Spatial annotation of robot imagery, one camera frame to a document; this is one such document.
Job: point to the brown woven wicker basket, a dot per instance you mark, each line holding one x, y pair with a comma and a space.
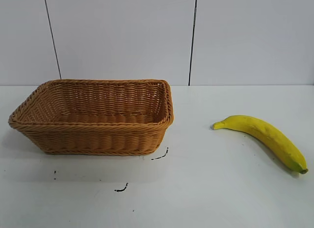
98, 139

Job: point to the yellow banana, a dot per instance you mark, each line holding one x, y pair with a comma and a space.
267, 135

